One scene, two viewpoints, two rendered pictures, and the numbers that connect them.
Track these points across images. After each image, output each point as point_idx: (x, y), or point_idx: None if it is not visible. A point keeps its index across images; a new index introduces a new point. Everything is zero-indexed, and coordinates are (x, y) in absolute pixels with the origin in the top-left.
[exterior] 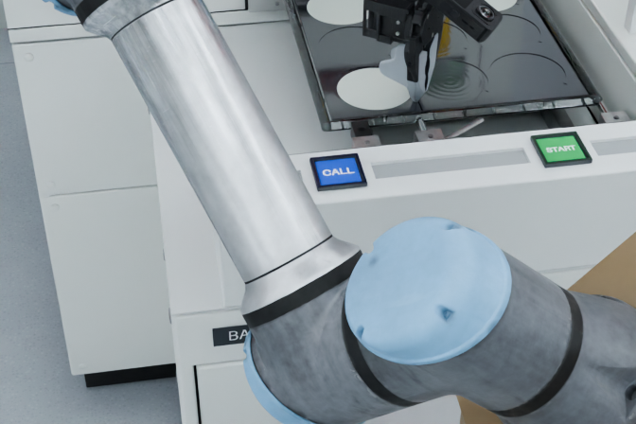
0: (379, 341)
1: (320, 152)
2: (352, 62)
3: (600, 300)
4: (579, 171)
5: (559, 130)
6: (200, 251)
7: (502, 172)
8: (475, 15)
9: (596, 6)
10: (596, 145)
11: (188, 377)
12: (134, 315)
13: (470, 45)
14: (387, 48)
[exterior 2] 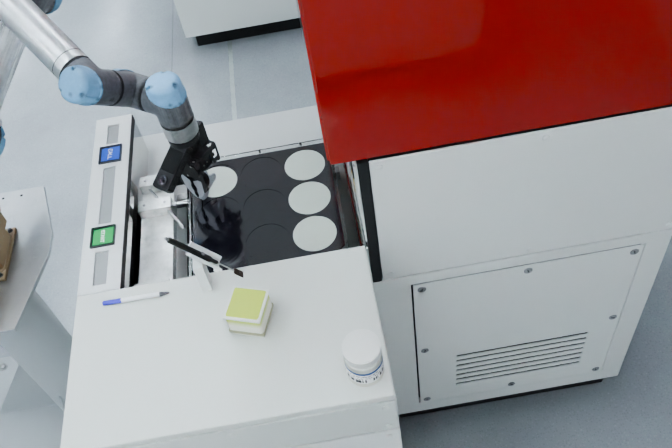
0: None
1: (128, 148)
2: (244, 171)
3: None
4: (85, 243)
5: (120, 238)
6: (151, 145)
7: (94, 212)
8: (158, 175)
9: (239, 268)
10: (107, 254)
11: None
12: None
13: (254, 224)
14: (256, 186)
